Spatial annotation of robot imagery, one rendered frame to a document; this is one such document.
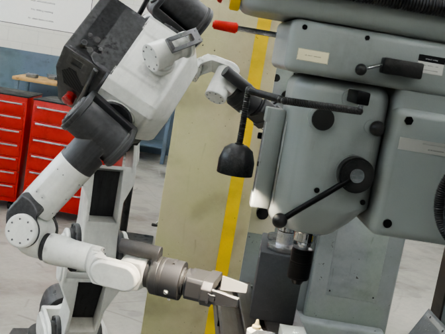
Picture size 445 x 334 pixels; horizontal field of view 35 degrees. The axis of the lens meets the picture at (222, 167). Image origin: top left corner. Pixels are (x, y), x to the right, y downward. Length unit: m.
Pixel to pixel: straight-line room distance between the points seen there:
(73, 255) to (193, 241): 1.70
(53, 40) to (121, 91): 8.98
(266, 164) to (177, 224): 1.85
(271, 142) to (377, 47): 0.29
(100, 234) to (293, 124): 0.85
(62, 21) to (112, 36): 8.89
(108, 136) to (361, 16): 0.62
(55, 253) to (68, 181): 0.16
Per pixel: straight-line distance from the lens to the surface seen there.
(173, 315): 3.41
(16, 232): 1.66
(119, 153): 1.61
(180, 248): 3.30
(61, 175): 1.63
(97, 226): 2.05
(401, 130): 1.40
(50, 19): 10.65
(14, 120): 6.24
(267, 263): 1.89
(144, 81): 1.70
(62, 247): 1.65
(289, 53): 1.34
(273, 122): 1.45
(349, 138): 1.40
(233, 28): 1.54
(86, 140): 1.61
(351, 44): 1.36
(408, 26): 1.38
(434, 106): 1.42
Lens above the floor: 1.64
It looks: 9 degrees down
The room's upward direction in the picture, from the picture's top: 10 degrees clockwise
